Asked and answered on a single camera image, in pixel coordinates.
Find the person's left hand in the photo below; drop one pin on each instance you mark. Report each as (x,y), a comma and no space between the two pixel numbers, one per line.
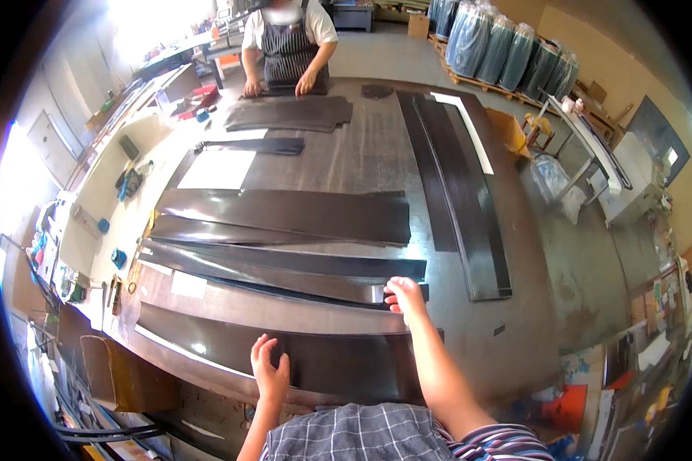
(270,377)

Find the person's right hand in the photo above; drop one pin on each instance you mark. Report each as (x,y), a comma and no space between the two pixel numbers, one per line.
(409,297)

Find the wide glossy black sheet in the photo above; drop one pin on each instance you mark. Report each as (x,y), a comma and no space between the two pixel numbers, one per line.
(334,360)

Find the long narrow black strip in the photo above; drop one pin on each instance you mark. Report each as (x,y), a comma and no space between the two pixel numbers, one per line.
(277,271)

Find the long black strips stack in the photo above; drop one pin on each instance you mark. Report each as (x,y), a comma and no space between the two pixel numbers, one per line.
(461,201)

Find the small white paper label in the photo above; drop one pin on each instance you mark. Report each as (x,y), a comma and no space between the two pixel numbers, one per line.
(189,284)

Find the person's body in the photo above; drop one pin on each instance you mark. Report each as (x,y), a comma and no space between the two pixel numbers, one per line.
(392,435)

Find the large black rectangular sheet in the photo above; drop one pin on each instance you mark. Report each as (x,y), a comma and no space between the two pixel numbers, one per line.
(300,213)

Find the brown cardboard box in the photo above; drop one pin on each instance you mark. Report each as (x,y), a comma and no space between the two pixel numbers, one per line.
(130,374)

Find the tapered black strip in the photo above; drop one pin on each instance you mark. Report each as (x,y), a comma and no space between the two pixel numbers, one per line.
(219,230)

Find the long white strip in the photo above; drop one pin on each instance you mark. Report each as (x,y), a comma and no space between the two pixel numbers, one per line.
(467,129)

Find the clear plastic bag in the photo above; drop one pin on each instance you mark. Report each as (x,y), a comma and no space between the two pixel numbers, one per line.
(551,181)

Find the yellow cardboard box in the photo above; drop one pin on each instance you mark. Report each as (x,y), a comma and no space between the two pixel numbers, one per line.
(507,132)

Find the teal tape roll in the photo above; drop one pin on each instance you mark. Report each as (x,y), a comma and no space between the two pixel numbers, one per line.
(119,258)
(104,225)
(202,115)

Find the small dark fabric piece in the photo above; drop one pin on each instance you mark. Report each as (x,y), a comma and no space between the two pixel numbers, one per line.
(376,91)

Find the white paper sheet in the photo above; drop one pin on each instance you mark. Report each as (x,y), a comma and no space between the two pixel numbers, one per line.
(216,170)

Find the folded black fabric strip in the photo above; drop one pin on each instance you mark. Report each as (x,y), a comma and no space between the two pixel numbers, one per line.
(254,145)

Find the stack of dark grey sheets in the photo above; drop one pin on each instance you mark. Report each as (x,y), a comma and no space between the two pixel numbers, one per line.
(291,114)

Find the wooden pallet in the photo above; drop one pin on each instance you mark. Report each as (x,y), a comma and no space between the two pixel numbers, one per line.
(478,85)

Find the cluttered white side bench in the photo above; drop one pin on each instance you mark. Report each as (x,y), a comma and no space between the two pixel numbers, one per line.
(92,230)

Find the white metal side table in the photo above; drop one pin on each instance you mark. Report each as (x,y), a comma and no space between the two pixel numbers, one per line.
(588,138)

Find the dark sheet under hands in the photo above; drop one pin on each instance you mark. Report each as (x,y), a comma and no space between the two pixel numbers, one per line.
(279,90)

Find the white machine cabinet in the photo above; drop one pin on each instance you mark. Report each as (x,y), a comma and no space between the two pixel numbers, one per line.
(631,181)

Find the wrapped blue fabric rolls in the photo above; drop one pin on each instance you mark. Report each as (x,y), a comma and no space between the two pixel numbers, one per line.
(496,46)

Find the black rectangular device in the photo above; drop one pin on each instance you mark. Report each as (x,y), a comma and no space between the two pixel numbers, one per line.
(129,147)

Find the small cardboard box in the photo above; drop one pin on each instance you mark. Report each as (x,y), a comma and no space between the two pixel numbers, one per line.
(418,26)

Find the red plastic object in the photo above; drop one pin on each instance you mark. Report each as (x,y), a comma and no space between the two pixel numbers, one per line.
(199,101)

